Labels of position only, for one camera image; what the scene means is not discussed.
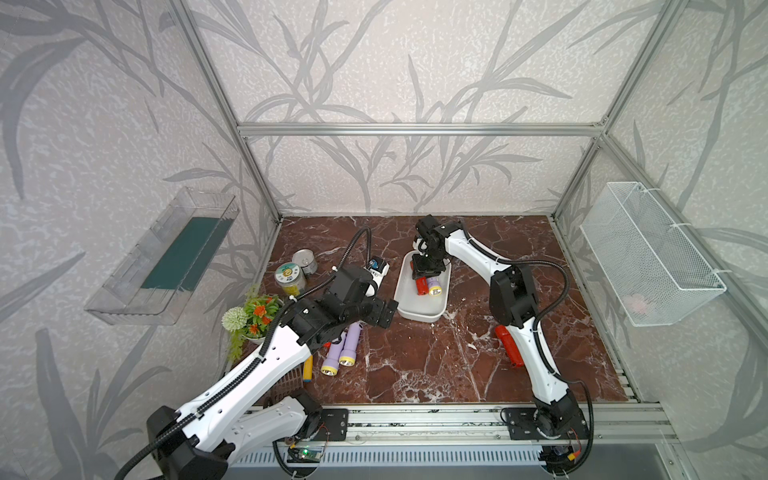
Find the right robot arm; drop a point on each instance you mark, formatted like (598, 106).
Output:
(514, 304)

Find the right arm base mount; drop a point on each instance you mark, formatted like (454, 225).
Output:
(530, 423)

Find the yellow toy shovel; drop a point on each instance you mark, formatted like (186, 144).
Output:
(307, 370)

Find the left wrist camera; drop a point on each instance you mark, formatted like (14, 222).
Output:
(378, 268)

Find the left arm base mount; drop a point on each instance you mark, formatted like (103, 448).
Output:
(327, 424)

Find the green label round tin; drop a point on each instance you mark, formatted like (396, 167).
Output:
(291, 279)

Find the white wire mesh basket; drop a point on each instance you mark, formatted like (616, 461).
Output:
(643, 250)

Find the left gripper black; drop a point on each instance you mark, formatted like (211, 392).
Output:
(375, 318)

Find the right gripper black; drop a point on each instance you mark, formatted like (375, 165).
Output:
(418, 270)

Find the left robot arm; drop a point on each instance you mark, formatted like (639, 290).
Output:
(208, 434)

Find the clear acrylic wall shelf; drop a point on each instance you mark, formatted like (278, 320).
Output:
(155, 281)

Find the white plastic storage box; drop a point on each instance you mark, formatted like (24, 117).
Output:
(421, 299)

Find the pink object in basket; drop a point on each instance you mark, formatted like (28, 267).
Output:
(637, 305)

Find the artificial flower plant pot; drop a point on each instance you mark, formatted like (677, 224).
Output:
(250, 322)

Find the silver round tin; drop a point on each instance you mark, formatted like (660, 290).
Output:
(305, 259)

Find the purple flashlight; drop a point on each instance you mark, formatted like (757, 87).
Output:
(348, 355)
(336, 351)
(434, 286)

